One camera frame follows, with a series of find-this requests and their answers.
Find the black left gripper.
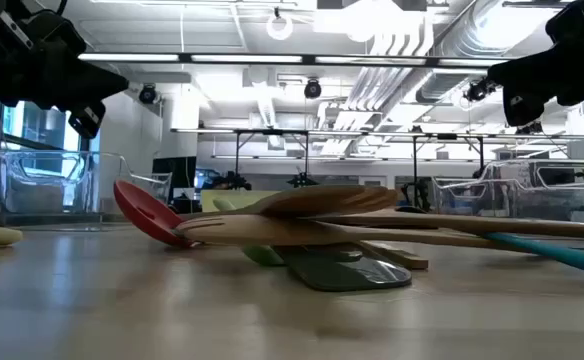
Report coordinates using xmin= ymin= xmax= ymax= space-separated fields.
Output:
xmin=0 ymin=0 xmax=130 ymax=140

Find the long-handled wooden utensil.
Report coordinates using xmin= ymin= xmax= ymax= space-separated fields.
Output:
xmin=316 ymin=207 xmax=584 ymax=241

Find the sky blue silicone spatula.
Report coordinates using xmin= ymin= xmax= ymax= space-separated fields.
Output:
xmin=484 ymin=231 xmax=584 ymax=280

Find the wooden salad fork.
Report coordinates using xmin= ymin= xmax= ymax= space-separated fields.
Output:
xmin=175 ymin=213 xmax=528 ymax=250

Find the green silicone spatula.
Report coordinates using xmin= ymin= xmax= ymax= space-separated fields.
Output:
xmin=211 ymin=196 xmax=286 ymax=268

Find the metal turner wooden handle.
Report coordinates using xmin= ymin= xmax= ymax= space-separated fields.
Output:
xmin=271 ymin=241 xmax=414 ymax=293

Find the overhead LED light bar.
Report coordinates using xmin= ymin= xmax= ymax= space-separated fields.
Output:
xmin=76 ymin=52 xmax=508 ymax=69

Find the clear plastic bin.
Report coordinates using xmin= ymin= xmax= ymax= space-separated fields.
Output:
xmin=430 ymin=158 xmax=584 ymax=226
xmin=0 ymin=149 xmax=174 ymax=229

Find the yellow plastic bin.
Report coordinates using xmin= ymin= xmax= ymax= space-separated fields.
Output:
xmin=200 ymin=189 xmax=282 ymax=214

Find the black ceiling camera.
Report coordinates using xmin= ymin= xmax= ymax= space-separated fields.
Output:
xmin=303 ymin=78 xmax=323 ymax=100
xmin=515 ymin=121 xmax=544 ymax=136
xmin=463 ymin=77 xmax=498 ymax=104
xmin=138 ymin=83 xmax=159 ymax=106

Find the silver spiral air duct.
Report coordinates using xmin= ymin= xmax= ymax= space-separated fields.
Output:
xmin=414 ymin=0 xmax=553 ymax=104

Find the white hanging ring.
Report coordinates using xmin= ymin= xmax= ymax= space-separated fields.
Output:
xmin=265 ymin=13 xmax=295 ymax=42

